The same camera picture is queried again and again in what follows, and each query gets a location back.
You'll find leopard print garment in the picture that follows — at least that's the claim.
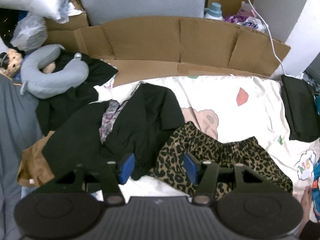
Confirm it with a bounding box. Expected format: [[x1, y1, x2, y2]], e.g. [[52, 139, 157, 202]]
[[149, 121, 293, 196]]

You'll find person right hand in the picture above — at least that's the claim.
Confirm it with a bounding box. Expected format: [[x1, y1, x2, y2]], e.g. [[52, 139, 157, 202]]
[[300, 186, 312, 222]]

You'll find black jacket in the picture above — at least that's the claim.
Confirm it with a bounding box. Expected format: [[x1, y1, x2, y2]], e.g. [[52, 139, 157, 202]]
[[42, 83, 184, 180]]

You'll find floral patterned garment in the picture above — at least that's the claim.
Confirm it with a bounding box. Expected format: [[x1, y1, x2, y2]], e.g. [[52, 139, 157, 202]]
[[99, 81, 144, 144]]

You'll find white patterned bed sheet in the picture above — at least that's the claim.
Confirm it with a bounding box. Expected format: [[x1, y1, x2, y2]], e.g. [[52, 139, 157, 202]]
[[93, 76, 319, 198]]

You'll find brown garment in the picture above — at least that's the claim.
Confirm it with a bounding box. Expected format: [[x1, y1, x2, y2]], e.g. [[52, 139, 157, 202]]
[[17, 131, 55, 188]]

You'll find black garment under pillow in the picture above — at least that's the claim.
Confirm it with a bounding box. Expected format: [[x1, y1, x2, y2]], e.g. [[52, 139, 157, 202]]
[[36, 54, 118, 135]]

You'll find grey blue blanket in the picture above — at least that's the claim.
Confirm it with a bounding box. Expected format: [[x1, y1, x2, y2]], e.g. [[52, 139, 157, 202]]
[[1, 75, 42, 239]]

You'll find black storage bag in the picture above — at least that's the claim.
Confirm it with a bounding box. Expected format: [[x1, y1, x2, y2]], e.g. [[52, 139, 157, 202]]
[[281, 75, 319, 142]]

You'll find grey neck pillow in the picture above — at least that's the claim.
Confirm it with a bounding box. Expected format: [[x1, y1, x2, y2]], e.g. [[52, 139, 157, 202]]
[[20, 44, 89, 99]]

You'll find brown cardboard sheet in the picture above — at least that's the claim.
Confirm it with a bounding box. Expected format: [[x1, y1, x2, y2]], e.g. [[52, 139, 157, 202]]
[[46, 16, 290, 86]]

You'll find plush monkey toy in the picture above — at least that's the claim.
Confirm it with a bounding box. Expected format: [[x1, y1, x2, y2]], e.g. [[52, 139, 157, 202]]
[[1, 48, 56, 78]]

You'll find blue cap detergent bottle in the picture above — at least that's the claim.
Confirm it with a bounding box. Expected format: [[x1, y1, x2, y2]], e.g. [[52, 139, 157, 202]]
[[204, 2, 224, 21]]

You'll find purple white refill pouch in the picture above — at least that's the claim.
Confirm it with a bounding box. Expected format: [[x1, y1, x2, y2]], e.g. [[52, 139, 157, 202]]
[[225, 1, 267, 33]]

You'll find clear plastic bag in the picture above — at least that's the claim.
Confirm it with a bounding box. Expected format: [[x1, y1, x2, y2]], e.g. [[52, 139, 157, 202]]
[[10, 13, 48, 51]]

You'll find white cable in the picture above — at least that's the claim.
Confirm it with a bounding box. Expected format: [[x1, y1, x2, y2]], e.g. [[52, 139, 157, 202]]
[[237, 0, 297, 78]]

